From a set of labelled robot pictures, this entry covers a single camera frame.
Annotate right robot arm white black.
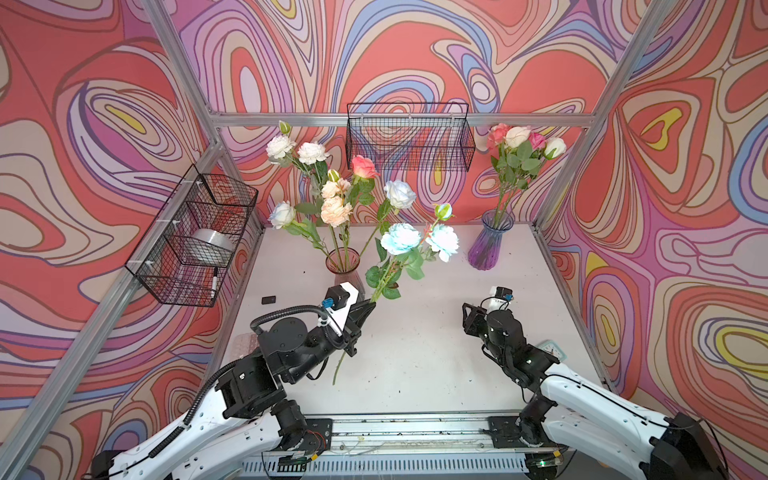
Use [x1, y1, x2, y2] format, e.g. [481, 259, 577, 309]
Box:
[462, 303, 729, 479]

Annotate pink calculator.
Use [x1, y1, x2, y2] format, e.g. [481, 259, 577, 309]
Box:
[229, 333, 259, 360]

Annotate red grey glass vase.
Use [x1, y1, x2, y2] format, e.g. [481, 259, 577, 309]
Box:
[325, 247, 365, 299]

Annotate black wire basket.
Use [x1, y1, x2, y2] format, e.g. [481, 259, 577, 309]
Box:
[125, 165, 258, 307]
[345, 100, 476, 172]

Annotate red pink rose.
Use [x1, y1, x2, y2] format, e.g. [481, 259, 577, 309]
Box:
[344, 154, 381, 265]

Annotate salmon pink rose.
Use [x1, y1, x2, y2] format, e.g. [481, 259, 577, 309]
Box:
[487, 123, 510, 228]

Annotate white blue flower sprig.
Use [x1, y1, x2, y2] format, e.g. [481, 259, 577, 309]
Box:
[331, 202, 461, 386]

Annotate white blue-tinged rose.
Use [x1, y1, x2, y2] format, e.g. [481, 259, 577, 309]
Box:
[269, 202, 338, 267]

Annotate pale lavender white rose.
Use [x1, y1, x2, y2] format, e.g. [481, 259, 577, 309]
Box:
[362, 180, 422, 256]

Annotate mint green alarm clock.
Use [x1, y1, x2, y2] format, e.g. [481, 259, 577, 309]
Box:
[537, 340, 567, 362]

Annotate magenta pink rose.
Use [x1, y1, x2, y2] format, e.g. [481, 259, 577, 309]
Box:
[515, 132, 547, 191]

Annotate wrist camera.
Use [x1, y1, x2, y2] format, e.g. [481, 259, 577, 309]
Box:
[318, 282, 359, 337]
[480, 286, 514, 312]

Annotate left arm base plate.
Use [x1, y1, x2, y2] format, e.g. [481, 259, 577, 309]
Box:
[274, 417, 333, 454]

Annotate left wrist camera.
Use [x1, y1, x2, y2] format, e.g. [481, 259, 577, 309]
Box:
[318, 282, 359, 337]

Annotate blue purple glass vase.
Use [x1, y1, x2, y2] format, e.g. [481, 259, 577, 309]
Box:
[468, 210, 515, 271]

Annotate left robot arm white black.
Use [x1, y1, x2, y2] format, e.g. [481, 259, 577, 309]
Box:
[86, 300, 376, 479]

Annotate back black wire basket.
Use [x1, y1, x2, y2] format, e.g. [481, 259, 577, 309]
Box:
[345, 100, 476, 172]

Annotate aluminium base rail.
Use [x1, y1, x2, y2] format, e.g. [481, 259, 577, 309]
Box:
[233, 413, 580, 479]

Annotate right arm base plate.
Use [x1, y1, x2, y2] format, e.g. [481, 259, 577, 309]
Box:
[482, 415, 568, 451]

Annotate silver tape roll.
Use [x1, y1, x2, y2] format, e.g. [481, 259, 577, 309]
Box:
[192, 228, 235, 251]

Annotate white carnation flower sprig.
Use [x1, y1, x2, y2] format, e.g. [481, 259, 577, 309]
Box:
[266, 121, 330, 200]

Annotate left black wire basket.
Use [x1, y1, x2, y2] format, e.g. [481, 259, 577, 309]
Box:
[125, 165, 258, 307]

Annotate white green-tinged rose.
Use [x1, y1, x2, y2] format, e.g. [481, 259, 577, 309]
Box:
[543, 136, 567, 167]

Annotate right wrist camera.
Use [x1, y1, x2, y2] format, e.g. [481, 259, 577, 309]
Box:
[480, 286, 514, 312]

